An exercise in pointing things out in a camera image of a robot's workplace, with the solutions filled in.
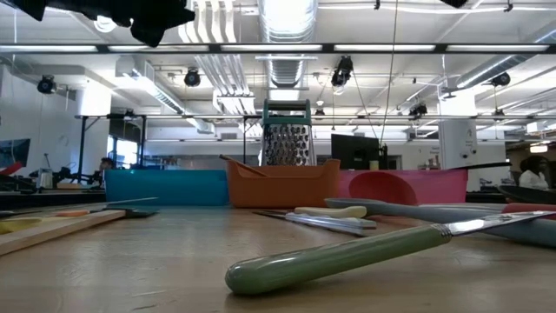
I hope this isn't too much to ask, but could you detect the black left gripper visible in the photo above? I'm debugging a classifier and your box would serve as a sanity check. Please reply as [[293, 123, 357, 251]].
[[45, 0, 196, 48]]

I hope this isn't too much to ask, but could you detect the all-black kitchen spoon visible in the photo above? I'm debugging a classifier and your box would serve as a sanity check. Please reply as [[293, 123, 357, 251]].
[[450, 161, 513, 171]]

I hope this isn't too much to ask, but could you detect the blue spatula clear handle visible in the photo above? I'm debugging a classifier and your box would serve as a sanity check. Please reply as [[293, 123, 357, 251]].
[[105, 196, 159, 207]]

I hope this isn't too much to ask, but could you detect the red spoon steel handle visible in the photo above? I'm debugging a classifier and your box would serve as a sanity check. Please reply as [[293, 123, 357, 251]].
[[348, 171, 556, 215]]

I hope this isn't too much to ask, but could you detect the black spoon red handle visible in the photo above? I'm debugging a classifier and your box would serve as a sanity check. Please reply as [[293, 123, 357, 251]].
[[496, 184, 556, 206]]

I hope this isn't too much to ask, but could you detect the grey kitchen spatula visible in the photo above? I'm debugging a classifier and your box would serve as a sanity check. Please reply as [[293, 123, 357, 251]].
[[324, 197, 556, 249]]

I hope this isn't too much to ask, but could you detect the yellow-handled table knife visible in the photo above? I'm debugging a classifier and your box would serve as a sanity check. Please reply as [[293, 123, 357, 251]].
[[294, 204, 369, 219]]

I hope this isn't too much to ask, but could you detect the yellow spatula clear handle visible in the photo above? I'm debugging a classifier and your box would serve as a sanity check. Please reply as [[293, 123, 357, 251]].
[[0, 216, 44, 236]]

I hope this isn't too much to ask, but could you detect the all-steel table knife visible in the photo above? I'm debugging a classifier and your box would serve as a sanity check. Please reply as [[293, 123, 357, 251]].
[[253, 209, 378, 238]]

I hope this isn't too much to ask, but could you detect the green-handled table knife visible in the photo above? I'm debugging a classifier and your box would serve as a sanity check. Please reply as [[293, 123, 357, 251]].
[[224, 210, 556, 296]]

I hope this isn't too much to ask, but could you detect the person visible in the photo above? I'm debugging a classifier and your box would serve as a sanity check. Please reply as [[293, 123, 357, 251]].
[[518, 155, 551, 191], [97, 156, 116, 176]]

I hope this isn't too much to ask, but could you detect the blue plastic bin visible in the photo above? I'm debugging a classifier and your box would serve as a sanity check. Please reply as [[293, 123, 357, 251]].
[[103, 168, 230, 207]]

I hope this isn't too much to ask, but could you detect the black computer monitor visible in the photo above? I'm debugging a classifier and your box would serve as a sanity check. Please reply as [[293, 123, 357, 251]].
[[330, 133, 381, 171]]

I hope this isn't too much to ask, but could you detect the pink plastic bin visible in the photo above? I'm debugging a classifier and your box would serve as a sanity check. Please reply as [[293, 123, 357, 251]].
[[336, 168, 470, 206]]

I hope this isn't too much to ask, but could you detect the white container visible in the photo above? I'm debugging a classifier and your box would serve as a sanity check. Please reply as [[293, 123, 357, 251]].
[[36, 168, 55, 190]]

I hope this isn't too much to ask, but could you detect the orange plastic bin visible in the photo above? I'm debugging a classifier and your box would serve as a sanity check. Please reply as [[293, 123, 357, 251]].
[[218, 153, 342, 210]]

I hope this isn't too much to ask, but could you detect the white rectangular air duct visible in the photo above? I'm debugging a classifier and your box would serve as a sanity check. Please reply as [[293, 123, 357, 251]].
[[115, 55, 216, 135]]

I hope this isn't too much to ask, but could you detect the black ceiling-hung camera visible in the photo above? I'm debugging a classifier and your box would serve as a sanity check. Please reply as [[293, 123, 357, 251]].
[[183, 68, 202, 88], [490, 71, 512, 88], [330, 55, 354, 88], [407, 103, 429, 119], [36, 74, 57, 95]]

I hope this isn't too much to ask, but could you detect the hanging black cable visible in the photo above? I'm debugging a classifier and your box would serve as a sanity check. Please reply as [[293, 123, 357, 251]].
[[379, 0, 400, 148]]

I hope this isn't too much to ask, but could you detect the silver round air duct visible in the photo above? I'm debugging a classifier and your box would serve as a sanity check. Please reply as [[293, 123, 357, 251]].
[[258, 0, 320, 89]]

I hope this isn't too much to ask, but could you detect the thin slanted black cable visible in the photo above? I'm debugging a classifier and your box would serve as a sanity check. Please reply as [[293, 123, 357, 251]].
[[351, 71, 380, 141]]

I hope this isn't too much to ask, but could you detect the black overhead frame bar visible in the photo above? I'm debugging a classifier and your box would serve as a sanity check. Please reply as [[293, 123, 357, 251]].
[[0, 42, 556, 56]]

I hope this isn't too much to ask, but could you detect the black background workstation frame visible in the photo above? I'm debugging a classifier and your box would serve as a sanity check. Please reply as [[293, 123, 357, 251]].
[[74, 111, 262, 183]]

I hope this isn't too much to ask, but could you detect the steel box grater teal handle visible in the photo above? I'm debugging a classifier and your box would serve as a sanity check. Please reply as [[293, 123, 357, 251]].
[[259, 98, 317, 167]]

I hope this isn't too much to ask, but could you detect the dark blue wall screen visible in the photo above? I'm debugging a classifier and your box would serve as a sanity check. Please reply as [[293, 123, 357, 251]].
[[0, 138, 32, 170]]

